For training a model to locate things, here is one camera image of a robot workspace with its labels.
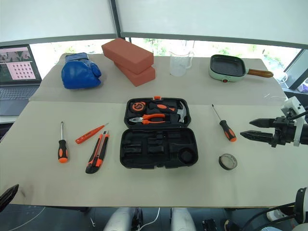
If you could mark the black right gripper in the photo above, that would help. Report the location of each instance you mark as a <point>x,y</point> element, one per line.
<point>284,131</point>

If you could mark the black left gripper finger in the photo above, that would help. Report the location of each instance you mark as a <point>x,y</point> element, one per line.
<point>8,195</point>

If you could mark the black tape roll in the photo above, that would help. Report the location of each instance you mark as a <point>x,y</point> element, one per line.
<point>222,164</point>

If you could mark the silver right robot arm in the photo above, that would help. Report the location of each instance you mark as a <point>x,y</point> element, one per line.
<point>302,207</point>

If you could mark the black tool case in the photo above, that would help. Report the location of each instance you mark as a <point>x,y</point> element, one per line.
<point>158,149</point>

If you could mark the long shaft orange black screwdriver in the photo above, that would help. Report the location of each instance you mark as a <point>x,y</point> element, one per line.
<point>227,131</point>

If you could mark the flat blade orange black screwdriver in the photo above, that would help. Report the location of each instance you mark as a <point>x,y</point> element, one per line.
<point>63,150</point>

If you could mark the green electric frying pan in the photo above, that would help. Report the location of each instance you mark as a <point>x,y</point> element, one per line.
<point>227,67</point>

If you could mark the orange black utility knife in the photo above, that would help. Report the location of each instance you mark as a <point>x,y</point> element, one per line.
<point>97,154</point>

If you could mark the orange test pen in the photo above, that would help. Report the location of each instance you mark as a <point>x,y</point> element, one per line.
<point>87,136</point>

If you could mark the clear plastic measuring cup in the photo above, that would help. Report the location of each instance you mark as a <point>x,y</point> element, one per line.
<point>179,65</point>

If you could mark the silver left robot leg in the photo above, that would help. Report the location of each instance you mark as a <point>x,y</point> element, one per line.
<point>119,220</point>

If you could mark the silver robot leg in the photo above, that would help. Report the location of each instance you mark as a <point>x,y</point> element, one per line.
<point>119,220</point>
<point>183,220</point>

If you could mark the silver right robot leg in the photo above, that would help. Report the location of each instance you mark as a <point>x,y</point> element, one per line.
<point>183,220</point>

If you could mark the open laptop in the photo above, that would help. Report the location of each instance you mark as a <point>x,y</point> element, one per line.
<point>16,72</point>

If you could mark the black orange tape measure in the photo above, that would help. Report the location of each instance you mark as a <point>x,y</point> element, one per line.
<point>137,107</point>

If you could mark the red-brown foam brick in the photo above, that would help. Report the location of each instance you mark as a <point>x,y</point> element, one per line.
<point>127,54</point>
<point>142,77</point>

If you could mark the blue boxing glove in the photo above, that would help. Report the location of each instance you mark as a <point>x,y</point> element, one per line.
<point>79,74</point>

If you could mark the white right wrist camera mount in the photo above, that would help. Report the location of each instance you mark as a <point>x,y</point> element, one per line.
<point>292,104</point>

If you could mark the dark window frame post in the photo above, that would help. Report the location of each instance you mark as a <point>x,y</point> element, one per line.
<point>117,19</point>

